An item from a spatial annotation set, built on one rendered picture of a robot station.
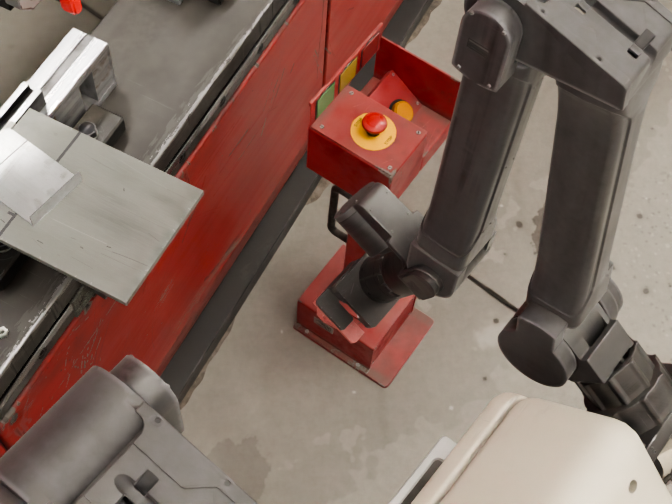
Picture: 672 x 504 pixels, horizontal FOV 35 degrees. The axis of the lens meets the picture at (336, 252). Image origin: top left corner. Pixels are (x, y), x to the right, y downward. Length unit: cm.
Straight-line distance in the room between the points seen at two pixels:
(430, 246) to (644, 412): 25
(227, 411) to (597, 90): 166
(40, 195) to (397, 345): 116
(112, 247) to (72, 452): 78
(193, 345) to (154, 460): 175
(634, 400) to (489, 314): 141
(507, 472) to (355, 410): 146
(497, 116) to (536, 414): 24
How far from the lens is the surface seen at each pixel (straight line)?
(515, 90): 80
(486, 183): 91
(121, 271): 131
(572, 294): 95
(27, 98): 148
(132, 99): 160
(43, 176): 139
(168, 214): 134
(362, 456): 226
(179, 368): 228
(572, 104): 77
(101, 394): 57
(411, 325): 237
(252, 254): 239
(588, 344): 102
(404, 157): 166
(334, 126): 168
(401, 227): 109
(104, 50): 154
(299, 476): 224
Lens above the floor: 215
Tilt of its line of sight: 61 degrees down
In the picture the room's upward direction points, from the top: 6 degrees clockwise
